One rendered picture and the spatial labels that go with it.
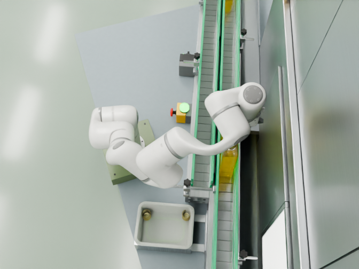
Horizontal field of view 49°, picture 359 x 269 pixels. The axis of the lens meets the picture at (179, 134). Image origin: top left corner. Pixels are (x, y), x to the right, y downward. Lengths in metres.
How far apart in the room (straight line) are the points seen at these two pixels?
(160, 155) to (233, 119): 0.22
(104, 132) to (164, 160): 0.35
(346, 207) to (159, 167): 0.50
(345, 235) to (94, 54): 1.63
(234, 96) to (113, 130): 0.50
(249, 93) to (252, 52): 0.97
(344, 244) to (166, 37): 1.60
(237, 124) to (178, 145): 0.17
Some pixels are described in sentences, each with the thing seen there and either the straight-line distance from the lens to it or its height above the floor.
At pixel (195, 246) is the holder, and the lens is 1.62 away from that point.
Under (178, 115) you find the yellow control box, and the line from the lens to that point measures 1.78.
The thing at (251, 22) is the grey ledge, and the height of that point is 0.88.
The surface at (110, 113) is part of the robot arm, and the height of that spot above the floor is 1.13.
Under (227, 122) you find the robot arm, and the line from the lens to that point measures 0.97.
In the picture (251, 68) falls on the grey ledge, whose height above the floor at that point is 0.88.
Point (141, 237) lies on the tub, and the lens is 1.62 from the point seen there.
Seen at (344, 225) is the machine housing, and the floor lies 1.62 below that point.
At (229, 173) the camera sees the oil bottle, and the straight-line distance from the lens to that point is 1.56.
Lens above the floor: 2.34
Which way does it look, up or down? 61 degrees down
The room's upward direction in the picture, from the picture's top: 1 degrees clockwise
